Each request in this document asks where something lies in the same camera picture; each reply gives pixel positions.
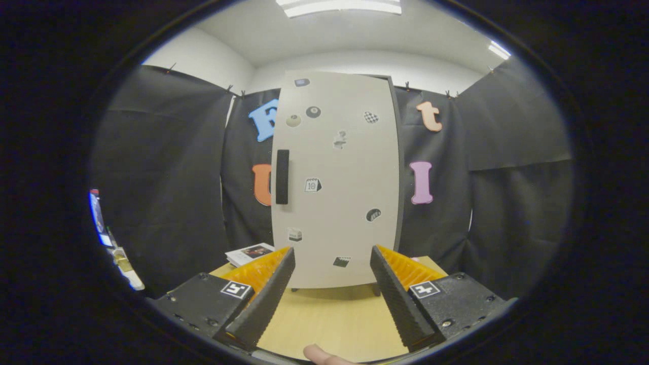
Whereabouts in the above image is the computer monitor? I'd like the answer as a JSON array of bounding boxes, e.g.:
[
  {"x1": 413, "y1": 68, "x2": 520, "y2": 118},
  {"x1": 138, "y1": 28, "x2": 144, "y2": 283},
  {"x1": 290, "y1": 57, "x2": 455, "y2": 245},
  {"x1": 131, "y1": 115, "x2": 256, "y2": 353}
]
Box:
[{"x1": 89, "y1": 189, "x2": 113, "y2": 248}]

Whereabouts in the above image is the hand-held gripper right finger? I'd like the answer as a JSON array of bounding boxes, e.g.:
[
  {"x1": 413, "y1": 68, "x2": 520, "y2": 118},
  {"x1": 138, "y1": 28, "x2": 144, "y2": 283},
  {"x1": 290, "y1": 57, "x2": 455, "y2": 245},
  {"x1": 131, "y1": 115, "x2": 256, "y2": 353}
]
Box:
[{"x1": 369, "y1": 245, "x2": 519, "y2": 353}]

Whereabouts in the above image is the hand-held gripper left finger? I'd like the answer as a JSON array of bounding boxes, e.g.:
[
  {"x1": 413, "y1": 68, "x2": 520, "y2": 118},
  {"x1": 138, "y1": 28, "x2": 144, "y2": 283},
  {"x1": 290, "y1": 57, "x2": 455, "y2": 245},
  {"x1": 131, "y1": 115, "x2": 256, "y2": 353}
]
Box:
[{"x1": 152, "y1": 246, "x2": 296, "y2": 353}]

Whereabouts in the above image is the long ceiling light panel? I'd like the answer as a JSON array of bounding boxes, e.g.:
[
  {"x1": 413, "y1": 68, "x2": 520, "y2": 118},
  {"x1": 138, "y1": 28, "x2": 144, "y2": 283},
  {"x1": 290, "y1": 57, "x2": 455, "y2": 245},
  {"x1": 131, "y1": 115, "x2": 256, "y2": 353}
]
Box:
[{"x1": 275, "y1": 0, "x2": 403, "y2": 18}]

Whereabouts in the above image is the grey shoe cabinet door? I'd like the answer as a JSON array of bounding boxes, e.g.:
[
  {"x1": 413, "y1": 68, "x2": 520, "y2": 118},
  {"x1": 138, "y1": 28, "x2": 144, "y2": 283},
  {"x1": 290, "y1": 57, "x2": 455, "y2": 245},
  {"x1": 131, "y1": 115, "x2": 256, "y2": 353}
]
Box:
[{"x1": 270, "y1": 70, "x2": 401, "y2": 289}]

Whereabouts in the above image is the cluttered white side desk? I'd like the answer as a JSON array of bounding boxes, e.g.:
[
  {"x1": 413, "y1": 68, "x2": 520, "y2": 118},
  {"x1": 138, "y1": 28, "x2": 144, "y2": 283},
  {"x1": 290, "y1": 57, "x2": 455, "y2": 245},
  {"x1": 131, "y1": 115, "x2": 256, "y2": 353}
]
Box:
[{"x1": 107, "y1": 231, "x2": 146, "y2": 291}]

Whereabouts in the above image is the black backdrop cloth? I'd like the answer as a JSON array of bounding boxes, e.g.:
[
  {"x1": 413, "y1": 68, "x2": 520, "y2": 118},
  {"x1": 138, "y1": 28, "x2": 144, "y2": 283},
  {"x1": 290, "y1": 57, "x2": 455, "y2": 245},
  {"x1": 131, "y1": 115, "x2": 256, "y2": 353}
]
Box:
[{"x1": 91, "y1": 56, "x2": 576, "y2": 300}]

